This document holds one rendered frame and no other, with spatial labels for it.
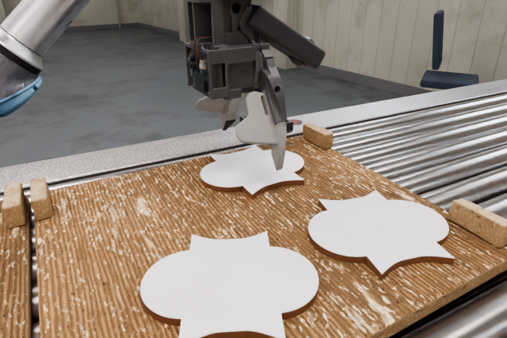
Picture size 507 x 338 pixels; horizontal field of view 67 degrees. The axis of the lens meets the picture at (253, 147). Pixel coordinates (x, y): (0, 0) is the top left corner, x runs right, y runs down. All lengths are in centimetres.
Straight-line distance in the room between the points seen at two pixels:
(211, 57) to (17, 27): 51
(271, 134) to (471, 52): 388
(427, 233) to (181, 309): 25
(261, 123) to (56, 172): 34
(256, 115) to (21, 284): 27
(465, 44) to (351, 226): 392
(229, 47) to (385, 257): 26
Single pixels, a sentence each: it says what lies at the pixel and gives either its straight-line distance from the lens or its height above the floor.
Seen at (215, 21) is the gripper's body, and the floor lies 113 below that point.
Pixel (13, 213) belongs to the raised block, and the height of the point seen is 95.
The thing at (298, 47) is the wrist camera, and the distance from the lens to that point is 47.
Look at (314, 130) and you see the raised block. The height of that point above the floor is 96.
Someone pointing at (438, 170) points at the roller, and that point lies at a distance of 62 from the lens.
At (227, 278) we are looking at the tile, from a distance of 34.
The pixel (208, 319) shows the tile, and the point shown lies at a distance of 31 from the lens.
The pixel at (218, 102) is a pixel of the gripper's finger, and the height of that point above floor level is 102.
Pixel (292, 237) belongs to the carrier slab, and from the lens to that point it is 40.
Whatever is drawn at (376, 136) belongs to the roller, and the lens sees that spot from 72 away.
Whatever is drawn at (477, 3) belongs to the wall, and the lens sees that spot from 423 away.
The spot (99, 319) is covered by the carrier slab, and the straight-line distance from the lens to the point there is 34.
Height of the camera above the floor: 117
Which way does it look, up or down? 24 degrees down
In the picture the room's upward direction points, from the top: straight up
